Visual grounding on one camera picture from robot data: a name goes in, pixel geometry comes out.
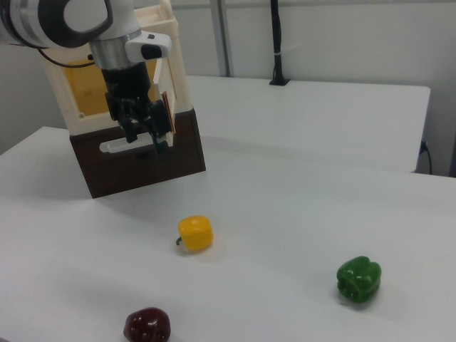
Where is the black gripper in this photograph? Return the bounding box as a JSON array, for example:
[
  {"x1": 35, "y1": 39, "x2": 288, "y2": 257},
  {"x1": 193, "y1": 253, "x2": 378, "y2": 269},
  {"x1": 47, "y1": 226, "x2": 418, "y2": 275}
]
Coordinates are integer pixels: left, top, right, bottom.
[{"x1": 101, "y1": 62, "x2": 172, "y2": 155}]

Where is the cream cabinet door orange handle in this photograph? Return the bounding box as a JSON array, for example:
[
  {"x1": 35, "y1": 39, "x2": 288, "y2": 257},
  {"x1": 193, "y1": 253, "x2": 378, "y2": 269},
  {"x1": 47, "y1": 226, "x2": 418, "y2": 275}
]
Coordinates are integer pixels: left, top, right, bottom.
[{"x1": 152, "y1": 56, "x2": 179, "y2": 147}]

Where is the cream plastic toy cabinet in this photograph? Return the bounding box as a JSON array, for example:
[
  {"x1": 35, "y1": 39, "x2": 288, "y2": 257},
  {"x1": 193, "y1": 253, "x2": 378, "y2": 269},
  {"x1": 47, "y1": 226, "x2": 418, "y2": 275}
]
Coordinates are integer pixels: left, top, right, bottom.
[{"x1": 37, "y1": 0, "x2": 195, "y2": 138}]

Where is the yellow bell pepper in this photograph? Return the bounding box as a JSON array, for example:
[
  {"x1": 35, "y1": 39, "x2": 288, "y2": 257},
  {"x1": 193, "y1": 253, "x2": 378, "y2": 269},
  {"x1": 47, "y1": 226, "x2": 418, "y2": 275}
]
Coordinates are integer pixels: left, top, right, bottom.
[{"x1": 173, "y1": 214, "x2": 215, "y2": 254}]

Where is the black pole stand with clamp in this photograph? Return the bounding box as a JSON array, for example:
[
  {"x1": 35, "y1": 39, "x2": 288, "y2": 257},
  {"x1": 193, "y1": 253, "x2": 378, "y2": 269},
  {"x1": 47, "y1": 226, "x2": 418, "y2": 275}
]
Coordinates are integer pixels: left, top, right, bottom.
[{"x1": 269, "y1": 0, "x2": 291, "y2": 86}]

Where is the dark red bell pepper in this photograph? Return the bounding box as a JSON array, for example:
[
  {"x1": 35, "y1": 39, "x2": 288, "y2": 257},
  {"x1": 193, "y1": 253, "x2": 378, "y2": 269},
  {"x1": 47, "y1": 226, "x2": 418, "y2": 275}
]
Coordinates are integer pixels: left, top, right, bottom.
[{"x1": 123, "y1": 306, "x2": 172, "y2": 342}]

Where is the green bell pepper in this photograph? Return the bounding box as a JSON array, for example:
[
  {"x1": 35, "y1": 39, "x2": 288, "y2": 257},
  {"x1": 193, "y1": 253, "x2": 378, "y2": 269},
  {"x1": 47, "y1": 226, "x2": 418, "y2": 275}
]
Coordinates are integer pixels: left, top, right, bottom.
[{"x1": 336, "y1": 255, "x2": 383, "y2": 304}]

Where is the white drawer handle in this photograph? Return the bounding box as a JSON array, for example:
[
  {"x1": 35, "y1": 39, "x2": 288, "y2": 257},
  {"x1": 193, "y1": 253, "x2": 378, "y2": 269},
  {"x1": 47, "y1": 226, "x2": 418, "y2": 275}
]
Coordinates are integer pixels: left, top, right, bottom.
[{"x1": 100, "y1": 132, "x2": 157, "y2": 155}]

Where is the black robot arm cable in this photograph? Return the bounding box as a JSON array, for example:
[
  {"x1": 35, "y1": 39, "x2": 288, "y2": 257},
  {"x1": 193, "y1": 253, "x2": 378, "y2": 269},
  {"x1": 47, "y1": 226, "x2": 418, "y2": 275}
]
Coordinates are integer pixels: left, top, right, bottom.
[{"x1": 35, "y1": 46, "x2": 98, "y2": 68}]

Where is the black power cable with plug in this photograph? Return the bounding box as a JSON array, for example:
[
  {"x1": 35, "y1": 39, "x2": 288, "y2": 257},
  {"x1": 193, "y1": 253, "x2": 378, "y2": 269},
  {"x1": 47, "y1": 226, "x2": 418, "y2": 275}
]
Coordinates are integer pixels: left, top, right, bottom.
[{"x1": 420, "y1": 140, "x2": 434, "y2": 175}]

